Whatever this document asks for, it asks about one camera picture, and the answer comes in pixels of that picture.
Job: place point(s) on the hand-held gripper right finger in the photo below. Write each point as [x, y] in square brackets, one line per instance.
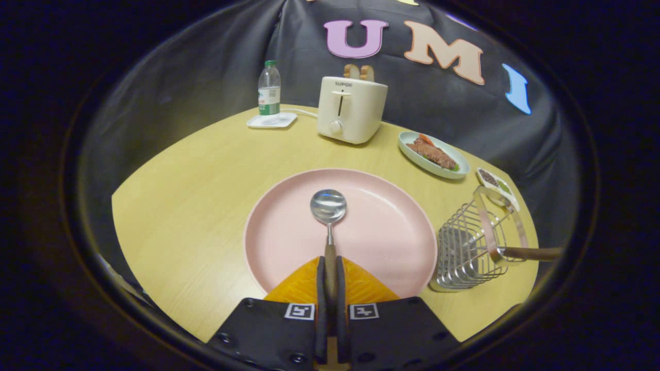
[397, 330]

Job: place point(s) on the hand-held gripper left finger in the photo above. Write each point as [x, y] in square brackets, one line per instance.
[268, 330]

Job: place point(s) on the pink round plate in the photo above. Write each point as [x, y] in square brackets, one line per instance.
[381, 232]

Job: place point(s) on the pale green plate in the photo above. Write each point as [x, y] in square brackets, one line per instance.
[438, 171]

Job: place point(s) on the small white seasoning dish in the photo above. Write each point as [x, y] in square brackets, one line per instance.
[490, 178]

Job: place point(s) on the sliced cooked meat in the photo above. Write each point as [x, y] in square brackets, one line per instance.
[433, 153]

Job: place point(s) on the white square coaster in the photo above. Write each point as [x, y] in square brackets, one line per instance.
[281, 122]

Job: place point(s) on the cream white toaster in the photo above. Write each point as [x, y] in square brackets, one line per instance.
[361, 113]

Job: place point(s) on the clear plastic water bottle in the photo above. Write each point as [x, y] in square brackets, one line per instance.
[269, 93]

